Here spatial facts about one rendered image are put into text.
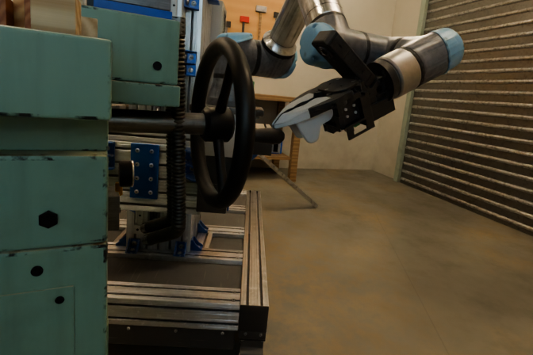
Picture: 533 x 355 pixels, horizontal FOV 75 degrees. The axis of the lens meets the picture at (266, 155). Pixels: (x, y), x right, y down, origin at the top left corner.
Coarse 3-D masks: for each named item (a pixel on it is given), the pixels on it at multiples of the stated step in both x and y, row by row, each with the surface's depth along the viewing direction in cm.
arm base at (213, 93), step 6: (216, 78) 110; (222, 78) 108; (216, 84) 110; (210, 90) 111; (216, 90) 110; (210, 96) 111; (216, 96) 110; (234, 96) 108; (210, 102) 110; (216, 102) 108; (228, 102) 107; (234, 102) 108
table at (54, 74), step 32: (0, 32) 23; (32, 32) 23; (0, 64) 23; (32, 64) 24; (64, 64) 25; (96, 64) 25; (0, 96) 23; (32, 96) 24; (64, 96) 25; (96, 96) 26; (128, 96) 46; (160, 96) 48
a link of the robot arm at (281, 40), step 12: (288, 0) 99; (288, 12) 100; (300, 12) 99; (276, 24) 105; (288, 24) 102; (300, 24) 102; (264, 36) 110; (276, 36) 107; (288, 36) 105; (264, 48) 110; (276, 48) 108; (288, 48) 109; (264, 60) 111; (276, 60) 111; (288, 60) 112; (264, 72) 114; (276, 72) 115; (288, 72) 117
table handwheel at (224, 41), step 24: (216, 48) 56; (240, 48) 51; (240, 72) 48; (192, 96) 70; (240, 96) 47; (120, 120) 52; (144, 120) 53; (168, 120) 55; (192, 120) 57; (216, 120) 57; (240, 120) 47; (192, 144) 70; (216, 144) 58; (240, 144) 47; (240, 168) 49; (216, 192) 61; (240, 192) 52
